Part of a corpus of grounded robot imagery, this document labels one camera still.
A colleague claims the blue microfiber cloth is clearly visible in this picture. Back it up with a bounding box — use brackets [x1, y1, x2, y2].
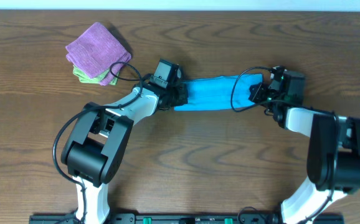
[174, 73, 263, 111]

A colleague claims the green folded cloth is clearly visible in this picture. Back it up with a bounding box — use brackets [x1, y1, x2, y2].
[72, 65, 118, 86]

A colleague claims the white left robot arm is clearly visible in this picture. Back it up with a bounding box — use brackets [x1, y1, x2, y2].
[52, 60, 187, 223]

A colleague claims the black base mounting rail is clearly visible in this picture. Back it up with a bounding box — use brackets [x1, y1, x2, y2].
[29, 207, 345, 224]

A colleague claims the purple folded cloth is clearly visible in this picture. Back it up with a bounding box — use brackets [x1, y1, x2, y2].
[65, 22, 131, 77]

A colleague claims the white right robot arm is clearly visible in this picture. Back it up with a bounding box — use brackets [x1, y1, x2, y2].
[249, 66, 360, 224]

